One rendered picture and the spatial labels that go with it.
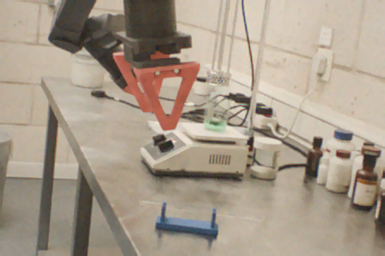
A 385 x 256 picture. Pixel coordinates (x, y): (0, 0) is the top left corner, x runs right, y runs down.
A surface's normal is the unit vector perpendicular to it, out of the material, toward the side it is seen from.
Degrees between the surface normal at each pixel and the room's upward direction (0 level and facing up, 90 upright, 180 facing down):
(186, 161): 90
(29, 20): 90
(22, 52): 90
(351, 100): 90
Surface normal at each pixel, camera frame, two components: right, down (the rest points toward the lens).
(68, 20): -0.13, 0.88
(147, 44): 0.29, 0.23
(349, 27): -0.95, -0.06
